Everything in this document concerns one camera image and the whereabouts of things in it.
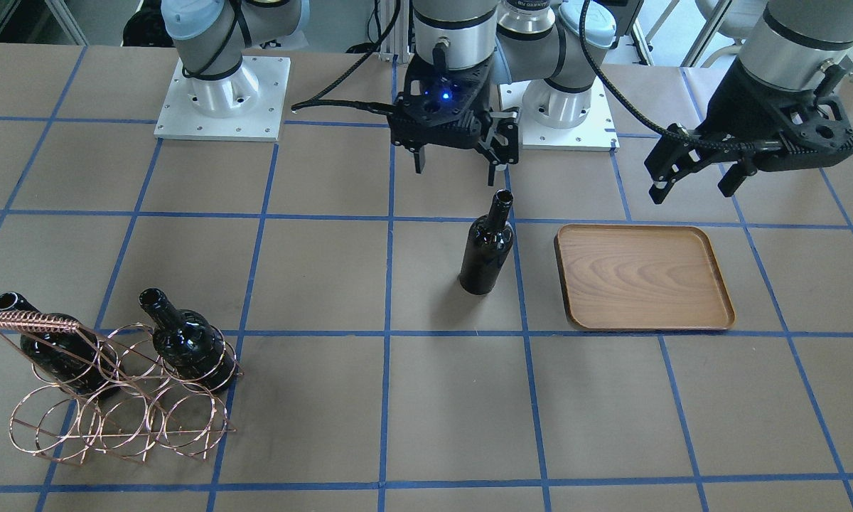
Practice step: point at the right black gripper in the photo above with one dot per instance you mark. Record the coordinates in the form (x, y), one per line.
(503, 133)

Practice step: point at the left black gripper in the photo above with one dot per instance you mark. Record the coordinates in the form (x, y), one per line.
(726, 107)

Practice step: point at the dark wine bottle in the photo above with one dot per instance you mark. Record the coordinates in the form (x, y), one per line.
(490, 239)
(188, 344)

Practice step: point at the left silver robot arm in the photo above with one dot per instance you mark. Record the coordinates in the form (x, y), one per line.
(785, 44)

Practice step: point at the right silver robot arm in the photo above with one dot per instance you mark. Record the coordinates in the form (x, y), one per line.
(212, 37)

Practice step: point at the wooden tray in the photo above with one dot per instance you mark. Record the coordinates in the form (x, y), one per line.
(641, 278)

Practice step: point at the dark wine bottle far end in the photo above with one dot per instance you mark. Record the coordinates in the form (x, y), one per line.
(72, 359)

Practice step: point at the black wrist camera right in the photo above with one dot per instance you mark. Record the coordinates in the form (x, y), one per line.
(429, 108)

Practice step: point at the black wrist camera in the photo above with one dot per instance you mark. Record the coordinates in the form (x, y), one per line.
(807, 128)
(429, 108)

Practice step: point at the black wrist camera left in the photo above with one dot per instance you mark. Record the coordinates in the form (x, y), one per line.
(807, 128)

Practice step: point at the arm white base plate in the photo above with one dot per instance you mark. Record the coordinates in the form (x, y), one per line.
(245, 107)
(554, 120)

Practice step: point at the copper wire bottle basket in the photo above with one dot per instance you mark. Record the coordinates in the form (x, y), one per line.
(143, 405)

